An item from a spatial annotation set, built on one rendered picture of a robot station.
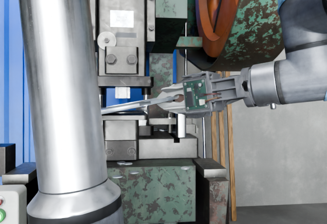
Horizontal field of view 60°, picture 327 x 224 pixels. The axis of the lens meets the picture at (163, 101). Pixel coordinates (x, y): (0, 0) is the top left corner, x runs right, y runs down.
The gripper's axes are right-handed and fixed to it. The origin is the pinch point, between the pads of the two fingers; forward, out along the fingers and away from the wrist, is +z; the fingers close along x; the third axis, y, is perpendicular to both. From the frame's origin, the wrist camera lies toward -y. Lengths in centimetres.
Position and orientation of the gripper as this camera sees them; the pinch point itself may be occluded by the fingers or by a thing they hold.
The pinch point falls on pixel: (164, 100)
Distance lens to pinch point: 62.5
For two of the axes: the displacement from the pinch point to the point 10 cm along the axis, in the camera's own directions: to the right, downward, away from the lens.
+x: 1.1, 9.9, -0.6
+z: -8.5, 1.2, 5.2
